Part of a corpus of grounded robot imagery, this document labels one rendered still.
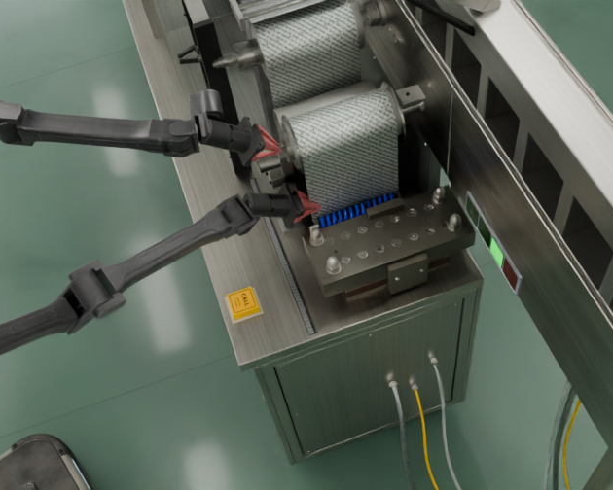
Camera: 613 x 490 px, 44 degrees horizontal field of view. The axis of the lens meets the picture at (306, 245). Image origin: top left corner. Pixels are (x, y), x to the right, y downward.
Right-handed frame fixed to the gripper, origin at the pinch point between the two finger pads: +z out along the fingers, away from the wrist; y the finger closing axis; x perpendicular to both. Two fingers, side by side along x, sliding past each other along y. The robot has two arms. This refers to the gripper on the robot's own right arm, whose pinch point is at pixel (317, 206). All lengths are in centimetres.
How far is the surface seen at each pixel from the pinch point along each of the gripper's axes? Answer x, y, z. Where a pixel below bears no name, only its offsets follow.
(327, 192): 5.7, 0.3, 0.2
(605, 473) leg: -16, 74, 64
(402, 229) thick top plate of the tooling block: 5.6, 12.4, 17.3
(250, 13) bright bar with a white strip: 32.6, -30.2, -21.1
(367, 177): 11.3, 0.3, 9.1
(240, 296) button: -25.3, 8.4, -14.7
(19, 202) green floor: -146, -136, -38
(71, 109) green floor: -130, -185, -11
